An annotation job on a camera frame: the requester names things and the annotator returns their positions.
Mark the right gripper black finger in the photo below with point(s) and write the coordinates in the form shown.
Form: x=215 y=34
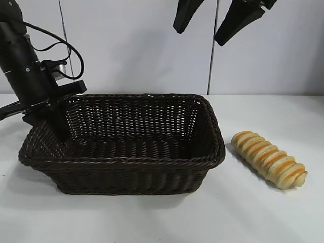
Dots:
x=184 y=15

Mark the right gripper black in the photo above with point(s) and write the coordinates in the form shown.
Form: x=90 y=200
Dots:
x=267 y=3

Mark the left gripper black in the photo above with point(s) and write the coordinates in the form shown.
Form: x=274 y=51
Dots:
x=22 y=65

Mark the dark brown wicker basket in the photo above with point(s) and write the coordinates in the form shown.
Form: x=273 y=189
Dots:
x=126 y=174

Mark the long striped bread loaf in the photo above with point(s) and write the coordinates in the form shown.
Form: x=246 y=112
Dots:
x=268 y=159

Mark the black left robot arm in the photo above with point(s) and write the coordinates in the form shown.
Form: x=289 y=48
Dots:
x=10 y=10

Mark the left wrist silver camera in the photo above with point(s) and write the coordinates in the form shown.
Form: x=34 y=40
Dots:
x=60 y=68

